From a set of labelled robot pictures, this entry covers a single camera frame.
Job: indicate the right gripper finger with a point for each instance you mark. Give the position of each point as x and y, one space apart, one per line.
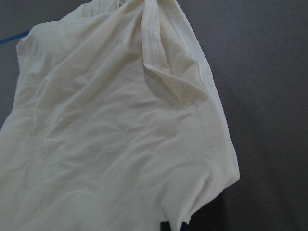
165 226

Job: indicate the cream long-sleeve printed shirt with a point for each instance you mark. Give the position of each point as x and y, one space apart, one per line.
116 124

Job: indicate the brown table mat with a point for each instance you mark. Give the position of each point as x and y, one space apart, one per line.
258 53

